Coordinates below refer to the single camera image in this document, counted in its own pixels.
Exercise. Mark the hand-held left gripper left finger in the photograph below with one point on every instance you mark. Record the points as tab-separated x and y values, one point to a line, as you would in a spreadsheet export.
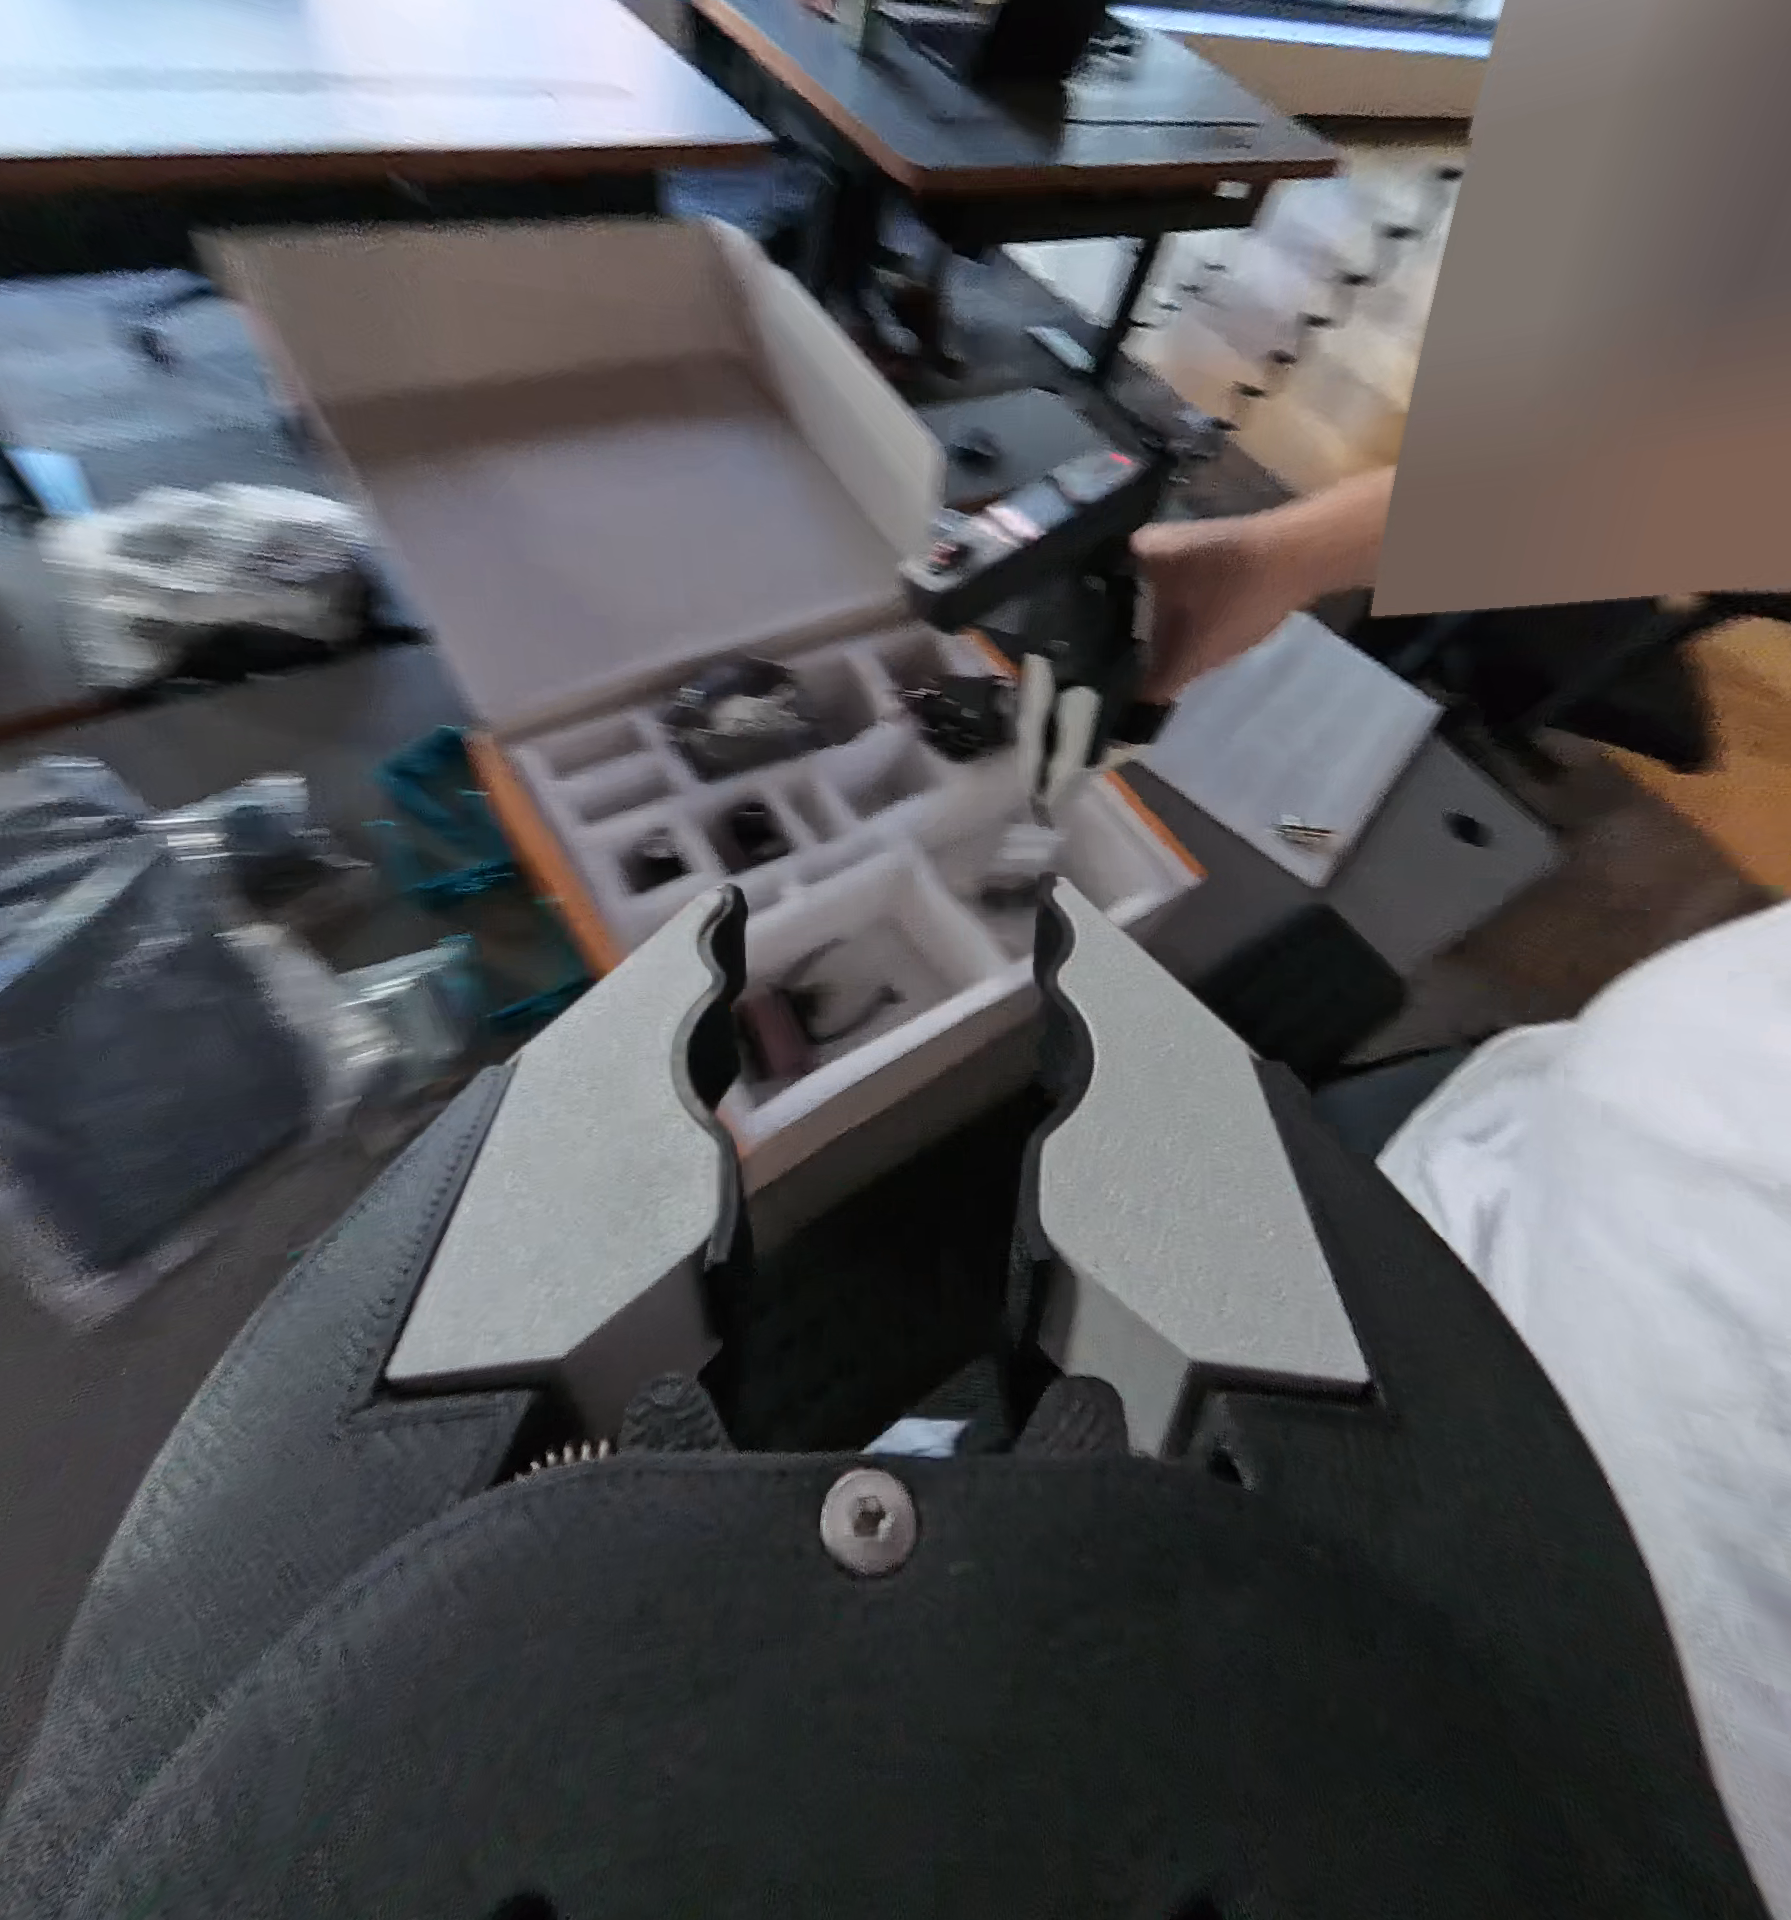
566	1201

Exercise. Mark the black round part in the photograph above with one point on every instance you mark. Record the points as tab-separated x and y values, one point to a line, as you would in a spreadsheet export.
738	712

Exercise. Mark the small parts packet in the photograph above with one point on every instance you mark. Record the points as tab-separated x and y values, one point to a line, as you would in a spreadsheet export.
1022	864

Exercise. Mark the grey rolling table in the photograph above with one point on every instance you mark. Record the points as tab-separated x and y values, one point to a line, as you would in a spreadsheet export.
311	75

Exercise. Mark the white foam sheet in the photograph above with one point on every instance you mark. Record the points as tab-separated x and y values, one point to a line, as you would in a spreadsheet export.
1286	721

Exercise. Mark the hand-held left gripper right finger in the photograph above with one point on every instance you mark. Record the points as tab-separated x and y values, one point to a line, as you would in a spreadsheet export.
1196	1201

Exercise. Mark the dark plastic bag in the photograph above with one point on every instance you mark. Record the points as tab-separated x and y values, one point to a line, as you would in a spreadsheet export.
131	1082

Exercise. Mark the person's right hand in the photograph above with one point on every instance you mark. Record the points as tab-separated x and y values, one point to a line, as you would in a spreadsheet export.
1219	602

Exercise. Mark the grey cabinet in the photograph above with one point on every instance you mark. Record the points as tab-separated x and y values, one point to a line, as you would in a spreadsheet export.
1466	855

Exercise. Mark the brown-edged office desk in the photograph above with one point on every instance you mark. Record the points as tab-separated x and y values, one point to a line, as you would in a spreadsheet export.
1016	136

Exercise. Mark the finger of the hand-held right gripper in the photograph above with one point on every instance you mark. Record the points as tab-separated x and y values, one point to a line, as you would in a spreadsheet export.
1084	736
1038	728

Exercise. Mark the person's right forearm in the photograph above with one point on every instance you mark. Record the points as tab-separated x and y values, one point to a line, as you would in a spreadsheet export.
1347	541

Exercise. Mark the black servo part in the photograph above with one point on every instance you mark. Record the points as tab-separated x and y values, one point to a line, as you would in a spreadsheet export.
962	719

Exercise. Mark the white crumpled packaging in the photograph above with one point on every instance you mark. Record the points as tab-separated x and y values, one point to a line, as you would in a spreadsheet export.
205	579

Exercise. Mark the low dark table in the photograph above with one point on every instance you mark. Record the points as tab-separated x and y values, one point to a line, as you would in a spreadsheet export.
26	1501

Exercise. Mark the cardboard kit box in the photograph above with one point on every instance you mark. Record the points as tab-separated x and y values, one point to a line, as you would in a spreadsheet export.
610	496

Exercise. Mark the stack of white boxes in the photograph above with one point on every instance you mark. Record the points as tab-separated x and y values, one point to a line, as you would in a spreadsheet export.
1316	301

